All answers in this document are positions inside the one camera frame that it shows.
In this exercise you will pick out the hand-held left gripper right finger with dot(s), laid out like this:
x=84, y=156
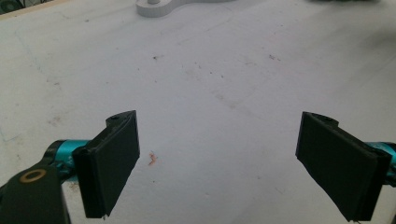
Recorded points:
x=339, y=165

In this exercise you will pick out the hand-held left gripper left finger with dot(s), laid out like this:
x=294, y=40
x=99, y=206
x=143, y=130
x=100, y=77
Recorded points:
x=107, y=168

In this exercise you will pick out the white stand base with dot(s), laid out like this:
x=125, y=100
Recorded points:
x=168, y=6

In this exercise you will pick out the dark green object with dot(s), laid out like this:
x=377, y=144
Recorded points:
x=11, y=5

